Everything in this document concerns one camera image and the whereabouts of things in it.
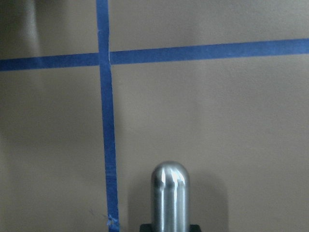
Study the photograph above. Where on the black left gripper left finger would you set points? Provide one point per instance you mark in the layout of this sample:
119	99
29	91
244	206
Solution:
145	228

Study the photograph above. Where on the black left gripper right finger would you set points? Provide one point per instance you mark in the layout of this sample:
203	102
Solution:
194	228

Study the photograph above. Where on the steel muddler black tip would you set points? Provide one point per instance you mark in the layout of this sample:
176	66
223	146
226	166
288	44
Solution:
170	184

